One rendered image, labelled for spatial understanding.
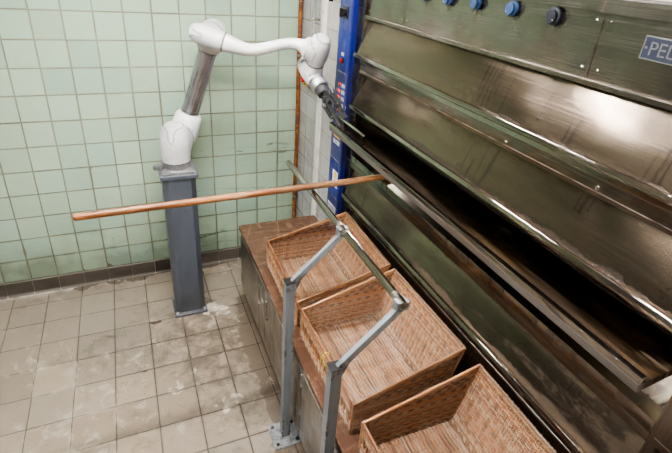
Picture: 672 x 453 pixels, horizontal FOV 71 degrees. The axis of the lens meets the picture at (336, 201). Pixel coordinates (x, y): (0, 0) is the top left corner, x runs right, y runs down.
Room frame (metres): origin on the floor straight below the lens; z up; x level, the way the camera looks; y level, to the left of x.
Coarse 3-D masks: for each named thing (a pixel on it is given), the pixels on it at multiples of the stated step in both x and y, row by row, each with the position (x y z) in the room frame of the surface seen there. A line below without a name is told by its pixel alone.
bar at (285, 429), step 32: (288, 160) 2.30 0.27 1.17; (320, 256) 1.61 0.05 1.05; (288, 288) 1.54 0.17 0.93; (384, 288) 1.30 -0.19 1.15; (288, 320) 1.54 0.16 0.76; (384, 320) 1.19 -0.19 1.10; (288, 352) 1.54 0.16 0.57; (352, 352) 1.14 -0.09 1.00; (288, 384) 1.55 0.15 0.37; (288, 416) 1.55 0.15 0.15; (320, 448) 1.13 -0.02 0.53
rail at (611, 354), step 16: (336, 128) 2.28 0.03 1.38; (352, 144) 2.11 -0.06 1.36; (416, 192) 1.60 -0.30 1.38; (432, 208) 1.49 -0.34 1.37; (448, 224) 1.40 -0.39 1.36; (496, 256) 1.19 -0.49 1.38; (512, 272) 1.12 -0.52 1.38; (528, 288) 1.06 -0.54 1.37; (544, 304) 1.00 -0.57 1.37; (576, 320) 0.93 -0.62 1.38; (592, 336) 0.87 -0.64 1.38; (608, 352) 0.83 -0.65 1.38; (624, 368) 0.79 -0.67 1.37
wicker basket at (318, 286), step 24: (336, 216) 2.35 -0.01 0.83; (288, 240) 2.24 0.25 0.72; (312, 240) 2.30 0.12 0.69; (360, 240) 2.15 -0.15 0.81; (288, 264) 2.19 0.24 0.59; (336, 264) 2.23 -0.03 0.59; (360, 264) 2.07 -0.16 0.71; (384, 264) 1.91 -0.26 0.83; (312, 288) 1.99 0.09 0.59; (336, 288) 1.77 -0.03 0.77
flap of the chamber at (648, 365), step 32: (384, 160) 1.93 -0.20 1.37; (416, 160) 1.92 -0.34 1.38; (448, 192) 1.63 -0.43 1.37; (480, 224) 1.40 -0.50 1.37; (512, 224) 1.40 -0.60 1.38; (480, 256) 1.24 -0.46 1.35; (512, 256) 1.22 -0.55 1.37; (544, 256) 1.22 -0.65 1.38; (544, 288) 1.07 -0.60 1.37; (576, 288) 1.07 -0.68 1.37; (608, 320) 0.95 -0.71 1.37; (640, 320) 0.95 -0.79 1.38; (640, 352) 0.84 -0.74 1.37; (640, 384) 0.76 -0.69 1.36
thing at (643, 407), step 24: (360, 168) 2.33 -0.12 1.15; (456, 240) 1.61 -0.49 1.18; (480, 264) 1.45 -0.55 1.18; (504, 288) 1.31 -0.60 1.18; (528, 312) 1.20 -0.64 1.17; (552, 336) 1.11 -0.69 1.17; (576, 360) 1.02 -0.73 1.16; (600, 384) 0.95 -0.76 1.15; (624, 384) 0.93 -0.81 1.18; (624, 408) 0.88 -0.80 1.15; (648, 408) 0.85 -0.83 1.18
